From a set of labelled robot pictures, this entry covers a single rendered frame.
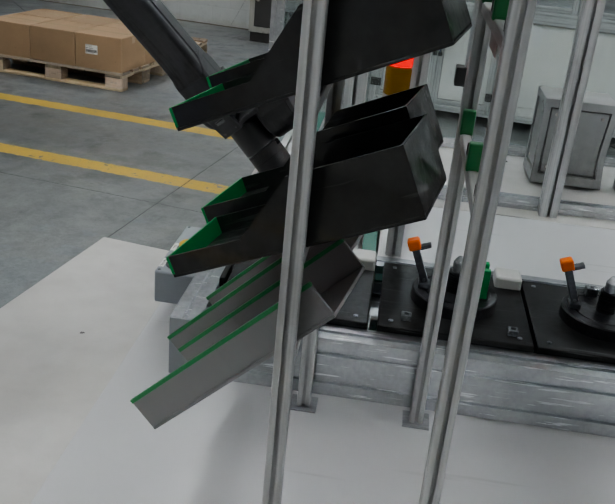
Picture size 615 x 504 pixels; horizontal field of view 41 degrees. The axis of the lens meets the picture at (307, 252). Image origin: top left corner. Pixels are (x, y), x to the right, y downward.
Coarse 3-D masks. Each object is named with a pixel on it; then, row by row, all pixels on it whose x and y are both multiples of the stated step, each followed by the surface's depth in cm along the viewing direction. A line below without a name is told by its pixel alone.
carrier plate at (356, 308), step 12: (240, 264) 142; (360, 276) 142; (372, 276) 142; (360, 288) 138; (348, 300) 133; (360, 300) 134; (348, 312) 129; (360, 312) 130; (336, 324) 127; (348, 324) 127; (360, 324) 127
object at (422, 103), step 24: (384, 96) 101; (408, 96) 100; (336, 120) 104; (360, 120) 90; (384, 120) 89; (432, 120) 98; (288, 168) 94; (240, 192) 110; (264, 192) 96; (216, 216) 100
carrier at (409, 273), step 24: (384, 264) 147; (456, 264) 133; (384, 288) 138; (408, 288) 139; (456, 288) 134; (504, 288) 142; (384, 312) 130; (480, 312) 130; (504, 312) 134; (480, 336) 126; (504, 336) 127; (528, 336) 127
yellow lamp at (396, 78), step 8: (392, 72) 140; (400, 72) 139; (408, 72) 139; (384, 80) 142; (392, 80) 140; (400, 80) 140; (408, 80) 140; (384, 88) 142; (392, 88) 140; (400, 88) 140; (408, 88) 141
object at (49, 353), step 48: (48, 288) 151; (96, 288) 153; (144, 288) 155; (0, 336) 135; (48, 336) 136; (96, 336) 137; (0, 384) 123; (48, 384) 124; (96, 384) 125; (0, 432) 112; (48, 432) 113; (0, 480) 104
